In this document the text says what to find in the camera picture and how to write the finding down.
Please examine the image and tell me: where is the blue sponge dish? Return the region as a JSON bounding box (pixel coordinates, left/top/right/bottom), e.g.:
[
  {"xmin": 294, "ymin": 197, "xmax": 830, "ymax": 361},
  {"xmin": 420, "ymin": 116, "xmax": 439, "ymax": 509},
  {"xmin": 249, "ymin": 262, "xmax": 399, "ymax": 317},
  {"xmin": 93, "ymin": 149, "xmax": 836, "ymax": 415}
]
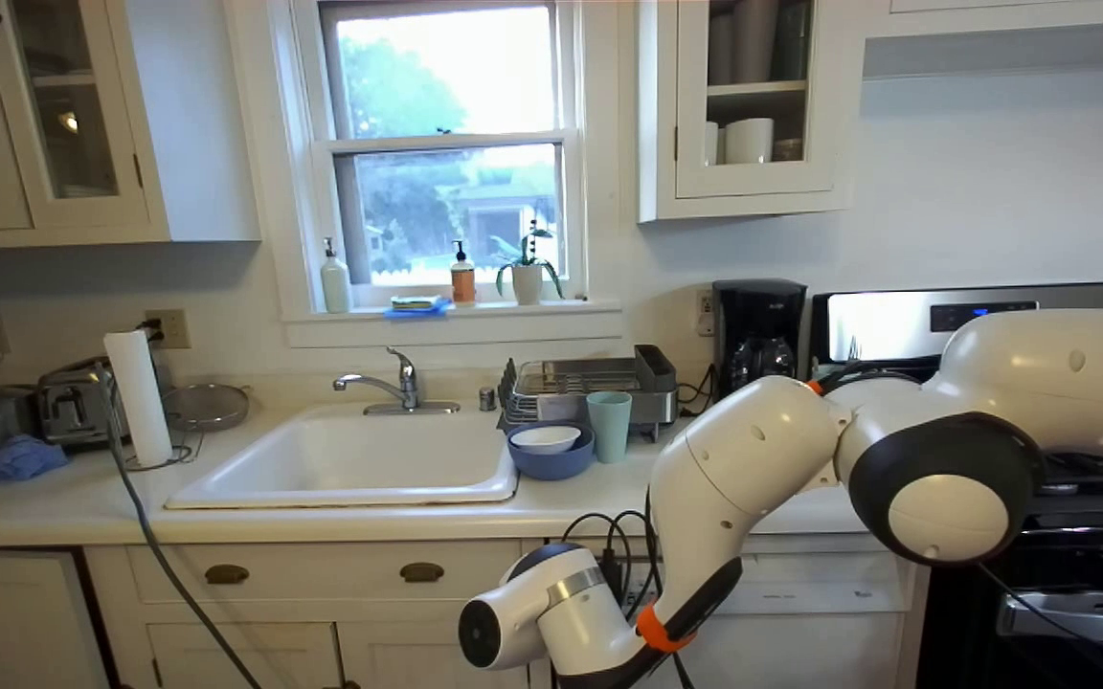
[{"xmin": 383, "ymin": 290, "xmax": 456, "ymax": 327}]

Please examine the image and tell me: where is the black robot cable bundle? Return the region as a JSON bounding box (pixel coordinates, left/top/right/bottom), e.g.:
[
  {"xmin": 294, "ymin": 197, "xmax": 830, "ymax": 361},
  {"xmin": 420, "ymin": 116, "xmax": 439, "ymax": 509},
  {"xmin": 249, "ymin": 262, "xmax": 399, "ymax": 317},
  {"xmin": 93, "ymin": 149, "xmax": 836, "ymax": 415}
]
[{"xmin": 556, "ymin": 505, "xmax": 697, "ymax": 689}]

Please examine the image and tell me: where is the silver toaster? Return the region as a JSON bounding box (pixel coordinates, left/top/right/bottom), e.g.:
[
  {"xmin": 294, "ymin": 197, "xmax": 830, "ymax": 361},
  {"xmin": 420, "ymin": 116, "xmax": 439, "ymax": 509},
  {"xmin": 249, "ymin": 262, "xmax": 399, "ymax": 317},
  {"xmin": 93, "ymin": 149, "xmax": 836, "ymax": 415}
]
[{"xmin": 35, "ymin": 361, "xmax": 122, "ymax": 452}]

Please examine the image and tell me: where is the black coffee maker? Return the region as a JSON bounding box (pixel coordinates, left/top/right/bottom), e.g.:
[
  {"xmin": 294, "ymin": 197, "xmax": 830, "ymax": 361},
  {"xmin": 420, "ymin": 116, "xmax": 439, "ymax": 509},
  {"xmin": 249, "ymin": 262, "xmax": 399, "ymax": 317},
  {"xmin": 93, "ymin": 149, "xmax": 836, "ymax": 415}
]
[{"xmin": 707, "ymin": 274, "xmax": 811, "ymax": 402}]

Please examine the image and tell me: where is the single teal plastic cup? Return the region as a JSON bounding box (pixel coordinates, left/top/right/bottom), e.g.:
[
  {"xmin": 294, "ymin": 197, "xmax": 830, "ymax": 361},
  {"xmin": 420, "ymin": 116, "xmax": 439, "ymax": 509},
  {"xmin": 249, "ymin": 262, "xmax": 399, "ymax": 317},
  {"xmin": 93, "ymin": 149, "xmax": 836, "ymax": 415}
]
[{"xmin": 581, "ymin": 388, "xmax": 637, "ymax": 466}]

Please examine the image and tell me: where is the white dishwasher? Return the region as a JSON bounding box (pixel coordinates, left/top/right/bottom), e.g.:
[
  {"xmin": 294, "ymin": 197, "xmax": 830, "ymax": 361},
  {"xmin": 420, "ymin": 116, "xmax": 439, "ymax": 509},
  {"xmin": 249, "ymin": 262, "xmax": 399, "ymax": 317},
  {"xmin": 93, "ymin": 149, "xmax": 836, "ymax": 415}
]
[{"xmin": 702, "ymin": 528, "xmax": 936, "ymax": 689}]

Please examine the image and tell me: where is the stainless dish rack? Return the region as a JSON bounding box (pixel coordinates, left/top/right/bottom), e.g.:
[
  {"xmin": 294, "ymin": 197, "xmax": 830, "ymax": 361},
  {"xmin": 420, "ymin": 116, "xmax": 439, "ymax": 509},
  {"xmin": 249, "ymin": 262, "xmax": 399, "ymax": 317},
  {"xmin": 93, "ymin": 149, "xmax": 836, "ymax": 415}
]
[{"xmin": 494, "ymin": 341, "xmax": 682, "ymax": 449}]

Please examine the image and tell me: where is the beige wall outlet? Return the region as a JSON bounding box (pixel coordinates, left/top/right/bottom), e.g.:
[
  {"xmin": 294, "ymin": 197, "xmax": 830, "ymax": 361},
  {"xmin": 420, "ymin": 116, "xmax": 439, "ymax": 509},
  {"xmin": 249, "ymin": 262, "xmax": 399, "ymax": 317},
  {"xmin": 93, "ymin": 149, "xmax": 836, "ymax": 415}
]
[{"xmin": 141, "ymin": 308, "xmax": 197, "ymax": 354}]

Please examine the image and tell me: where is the plant in white pot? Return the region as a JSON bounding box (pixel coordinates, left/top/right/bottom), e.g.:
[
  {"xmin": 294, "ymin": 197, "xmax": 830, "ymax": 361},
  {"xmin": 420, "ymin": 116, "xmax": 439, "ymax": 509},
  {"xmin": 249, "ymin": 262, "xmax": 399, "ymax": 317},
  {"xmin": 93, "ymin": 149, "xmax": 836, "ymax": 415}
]
[{"xmin": 494, "ymin": 217, "xmax": 570, "ymax": 311}]

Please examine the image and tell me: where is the glass pot lid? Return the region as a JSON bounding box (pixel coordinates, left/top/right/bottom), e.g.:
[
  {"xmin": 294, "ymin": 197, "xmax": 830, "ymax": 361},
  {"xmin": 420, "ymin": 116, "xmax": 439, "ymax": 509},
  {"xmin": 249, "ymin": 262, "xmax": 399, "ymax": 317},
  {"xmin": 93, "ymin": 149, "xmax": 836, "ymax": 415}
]
[{"xmin": 164, "ymin": 377, "xmax": 256, "ymax": 438}]

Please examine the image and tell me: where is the black stainless gas stove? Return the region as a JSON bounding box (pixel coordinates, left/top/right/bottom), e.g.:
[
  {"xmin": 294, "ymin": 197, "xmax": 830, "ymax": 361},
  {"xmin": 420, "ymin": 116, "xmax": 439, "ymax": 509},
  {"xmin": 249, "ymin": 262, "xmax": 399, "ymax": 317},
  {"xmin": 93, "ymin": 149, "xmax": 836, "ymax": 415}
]
[{"xmin": 808, "ymin": 274, "xmax": 1103, "ymax": 689}]

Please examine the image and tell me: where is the chrome faucet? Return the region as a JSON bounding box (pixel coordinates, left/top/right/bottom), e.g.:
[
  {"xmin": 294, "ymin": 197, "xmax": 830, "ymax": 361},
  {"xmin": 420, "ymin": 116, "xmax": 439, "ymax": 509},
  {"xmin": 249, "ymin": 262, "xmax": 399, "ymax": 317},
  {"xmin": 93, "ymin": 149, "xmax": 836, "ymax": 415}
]
[{"xmin": 330, "ymin": 345, "xmax": 465, "ymax": 420}]

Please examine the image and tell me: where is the orange cable strap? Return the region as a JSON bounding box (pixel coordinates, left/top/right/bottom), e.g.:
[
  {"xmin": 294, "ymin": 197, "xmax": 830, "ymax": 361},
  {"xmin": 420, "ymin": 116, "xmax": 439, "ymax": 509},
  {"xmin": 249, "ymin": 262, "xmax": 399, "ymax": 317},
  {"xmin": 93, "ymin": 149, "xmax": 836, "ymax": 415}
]
[{"xmin": 631, "ymin": 602, "xmax": 697, "ymax": 657}]

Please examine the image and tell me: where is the white paper towel roll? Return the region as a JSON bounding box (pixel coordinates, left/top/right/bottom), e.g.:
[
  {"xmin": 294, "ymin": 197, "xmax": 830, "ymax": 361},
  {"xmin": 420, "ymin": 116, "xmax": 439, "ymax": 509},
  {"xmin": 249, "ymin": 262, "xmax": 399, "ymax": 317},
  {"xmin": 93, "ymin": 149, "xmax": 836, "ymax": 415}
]
[{"xmin": 99, "ymin": 327, "xmax": 179, "ymax": 471}]

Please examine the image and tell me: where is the white framed window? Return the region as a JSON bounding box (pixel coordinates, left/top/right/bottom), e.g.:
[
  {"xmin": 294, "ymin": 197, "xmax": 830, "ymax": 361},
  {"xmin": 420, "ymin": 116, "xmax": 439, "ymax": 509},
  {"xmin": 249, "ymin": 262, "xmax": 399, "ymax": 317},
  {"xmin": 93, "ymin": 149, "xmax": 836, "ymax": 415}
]
[{"xmin": 272, "ymin": 0, "xmax": 639, "ymax": 354}]

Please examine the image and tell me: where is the thin black hanging cable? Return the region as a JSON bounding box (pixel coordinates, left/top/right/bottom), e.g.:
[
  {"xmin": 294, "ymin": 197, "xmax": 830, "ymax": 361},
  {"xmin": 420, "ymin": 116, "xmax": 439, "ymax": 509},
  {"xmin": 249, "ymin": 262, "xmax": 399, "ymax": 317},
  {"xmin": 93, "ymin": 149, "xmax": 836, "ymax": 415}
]
[{"xmin": 99, "ymin": 369, "xmax": 268, "ymax": 689}]

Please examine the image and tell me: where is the black coffee maker power cord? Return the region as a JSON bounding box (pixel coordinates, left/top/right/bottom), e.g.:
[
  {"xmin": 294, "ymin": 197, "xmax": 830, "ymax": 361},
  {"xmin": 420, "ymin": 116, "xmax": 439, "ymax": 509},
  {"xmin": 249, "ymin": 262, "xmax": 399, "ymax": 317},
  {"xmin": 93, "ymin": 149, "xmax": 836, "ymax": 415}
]
[{"xmin": 673, "ymin": 365, "xmax": 719, "ymax": 420}]

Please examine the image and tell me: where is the white soap bottle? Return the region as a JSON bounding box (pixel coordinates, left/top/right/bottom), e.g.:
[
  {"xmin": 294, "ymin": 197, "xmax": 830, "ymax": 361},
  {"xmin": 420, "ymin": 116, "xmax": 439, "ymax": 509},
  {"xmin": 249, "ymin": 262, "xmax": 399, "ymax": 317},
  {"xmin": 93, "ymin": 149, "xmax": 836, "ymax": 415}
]
[{"xmin": 318, "ymin": 235, "xmax": 356, "ymax": 317}]

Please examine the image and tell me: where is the white kitchen sink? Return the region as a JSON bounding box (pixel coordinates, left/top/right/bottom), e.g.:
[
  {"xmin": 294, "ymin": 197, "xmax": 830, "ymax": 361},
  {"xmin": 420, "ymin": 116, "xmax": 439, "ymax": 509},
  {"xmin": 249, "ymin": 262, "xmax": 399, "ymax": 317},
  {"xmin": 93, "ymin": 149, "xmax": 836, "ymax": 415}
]
[{"xmin": 164, "ymin": 405, "xmax": 520, "ymax": 516}]

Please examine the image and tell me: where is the white glass-door cabinet with mugs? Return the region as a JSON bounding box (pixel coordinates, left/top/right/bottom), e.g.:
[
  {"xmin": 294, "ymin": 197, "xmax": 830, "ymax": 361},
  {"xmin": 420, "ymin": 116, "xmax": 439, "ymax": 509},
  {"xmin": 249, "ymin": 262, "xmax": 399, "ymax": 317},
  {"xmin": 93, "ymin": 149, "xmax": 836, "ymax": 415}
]
[{"xmin": 637, "ymin": 0, "xmax": 866, "ymax": 228}]

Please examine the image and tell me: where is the large white wall cabinet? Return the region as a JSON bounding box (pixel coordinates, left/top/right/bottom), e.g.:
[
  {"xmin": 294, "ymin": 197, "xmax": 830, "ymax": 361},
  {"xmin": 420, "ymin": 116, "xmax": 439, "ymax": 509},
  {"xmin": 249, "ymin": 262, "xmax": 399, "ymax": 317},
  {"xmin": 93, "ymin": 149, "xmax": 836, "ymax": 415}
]
[{"xmin": 0, "ymin": 0, "xmax": 263, "ymax": 253}]

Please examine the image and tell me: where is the white sink base cabinet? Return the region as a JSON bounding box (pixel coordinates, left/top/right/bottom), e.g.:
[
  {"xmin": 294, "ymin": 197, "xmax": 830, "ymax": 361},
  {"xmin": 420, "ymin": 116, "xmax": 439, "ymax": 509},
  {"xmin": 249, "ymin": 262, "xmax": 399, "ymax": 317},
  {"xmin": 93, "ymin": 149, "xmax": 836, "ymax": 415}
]
[{"xmin": 0, "ymin": 533, "xmax": 545, "ymax": 689}]

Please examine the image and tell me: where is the blue cloth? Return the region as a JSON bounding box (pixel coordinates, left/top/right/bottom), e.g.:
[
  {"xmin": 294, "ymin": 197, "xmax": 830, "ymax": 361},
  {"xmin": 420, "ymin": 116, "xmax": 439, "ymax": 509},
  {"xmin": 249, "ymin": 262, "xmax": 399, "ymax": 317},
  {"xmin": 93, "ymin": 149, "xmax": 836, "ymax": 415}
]
[{"xmin": 0, "ymin": 429, "xmax": 73, "ymax": 485}]

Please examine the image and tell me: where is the blue bowl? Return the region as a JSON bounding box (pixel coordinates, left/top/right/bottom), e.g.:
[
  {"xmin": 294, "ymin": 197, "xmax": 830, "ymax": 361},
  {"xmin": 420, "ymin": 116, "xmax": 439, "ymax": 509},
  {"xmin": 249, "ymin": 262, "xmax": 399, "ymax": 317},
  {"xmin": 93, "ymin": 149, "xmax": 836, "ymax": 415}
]
[{"xmin": 501, "ymin": 420, "xmax": 599, "ymax": 485}]

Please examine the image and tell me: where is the white ceramic mug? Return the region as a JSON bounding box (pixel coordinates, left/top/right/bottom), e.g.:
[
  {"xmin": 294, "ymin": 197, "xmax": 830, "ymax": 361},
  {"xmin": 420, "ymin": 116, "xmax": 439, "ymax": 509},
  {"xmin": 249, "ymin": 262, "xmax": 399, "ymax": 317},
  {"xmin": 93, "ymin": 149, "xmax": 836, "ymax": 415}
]
[{"xmin": 719, "ymin": 116, "xmax": 783, "ymax": 167}]

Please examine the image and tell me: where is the orange soap bottle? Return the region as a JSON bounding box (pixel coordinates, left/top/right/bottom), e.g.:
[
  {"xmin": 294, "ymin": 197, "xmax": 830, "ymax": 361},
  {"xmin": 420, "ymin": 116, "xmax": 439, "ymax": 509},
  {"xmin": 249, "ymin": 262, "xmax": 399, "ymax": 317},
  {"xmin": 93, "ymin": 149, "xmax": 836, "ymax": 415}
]
[{"xmin": 448, "ymin": 237, "xmax": 479, "ymax": 311}]

